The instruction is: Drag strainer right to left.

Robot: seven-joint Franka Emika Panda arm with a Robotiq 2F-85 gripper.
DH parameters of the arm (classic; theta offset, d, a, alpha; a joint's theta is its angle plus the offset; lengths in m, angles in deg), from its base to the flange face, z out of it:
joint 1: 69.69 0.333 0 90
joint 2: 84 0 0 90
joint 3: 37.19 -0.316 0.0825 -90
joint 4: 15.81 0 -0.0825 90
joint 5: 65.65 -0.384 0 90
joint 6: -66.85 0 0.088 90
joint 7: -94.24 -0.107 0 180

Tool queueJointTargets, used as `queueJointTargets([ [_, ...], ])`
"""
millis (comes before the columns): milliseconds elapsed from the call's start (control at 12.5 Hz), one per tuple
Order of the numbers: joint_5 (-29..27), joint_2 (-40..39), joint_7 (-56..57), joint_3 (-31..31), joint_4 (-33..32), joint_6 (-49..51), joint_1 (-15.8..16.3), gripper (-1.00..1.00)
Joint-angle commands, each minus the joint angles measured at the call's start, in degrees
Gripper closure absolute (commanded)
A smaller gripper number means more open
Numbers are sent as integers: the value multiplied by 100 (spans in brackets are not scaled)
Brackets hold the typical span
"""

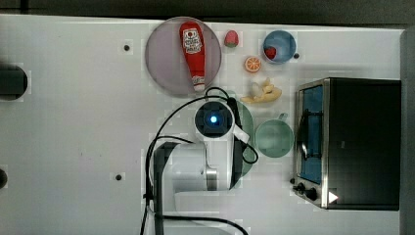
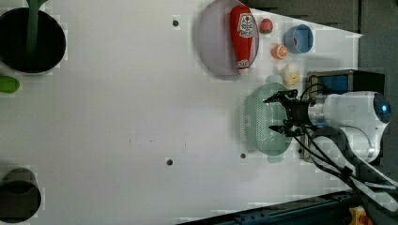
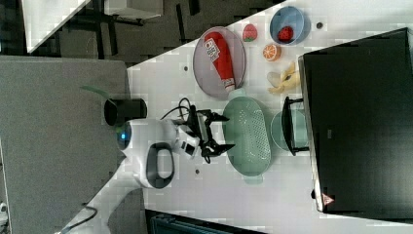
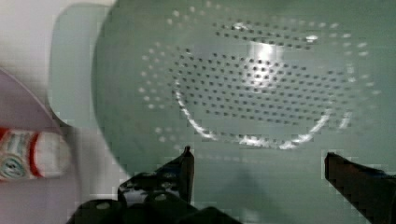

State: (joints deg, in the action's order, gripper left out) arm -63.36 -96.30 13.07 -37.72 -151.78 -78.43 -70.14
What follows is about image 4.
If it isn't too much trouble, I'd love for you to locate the red plush ketchup bottle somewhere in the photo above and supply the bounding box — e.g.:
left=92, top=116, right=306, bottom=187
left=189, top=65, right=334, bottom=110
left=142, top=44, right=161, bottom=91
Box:
left=0, top=127, right=71, bottom=182

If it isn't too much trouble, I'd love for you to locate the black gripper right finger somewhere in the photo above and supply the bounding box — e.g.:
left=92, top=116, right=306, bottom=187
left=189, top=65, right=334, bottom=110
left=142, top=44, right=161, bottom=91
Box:
left=324, top=152, right=396, bottom=224

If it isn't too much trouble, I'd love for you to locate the purple round plate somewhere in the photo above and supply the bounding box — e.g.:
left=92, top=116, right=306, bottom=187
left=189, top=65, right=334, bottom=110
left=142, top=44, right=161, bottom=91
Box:
left=0, top=69, right=62, bottom=133

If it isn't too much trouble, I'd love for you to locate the green plastic strainer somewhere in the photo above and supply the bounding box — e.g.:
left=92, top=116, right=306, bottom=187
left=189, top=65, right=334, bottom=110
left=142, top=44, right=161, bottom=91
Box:
left=49, top=0, right=395, bottom=224

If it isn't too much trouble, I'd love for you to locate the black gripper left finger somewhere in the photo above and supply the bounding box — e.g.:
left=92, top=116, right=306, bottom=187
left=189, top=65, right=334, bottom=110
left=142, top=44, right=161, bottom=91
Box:
left=117, top=146, right=194, bottom=205

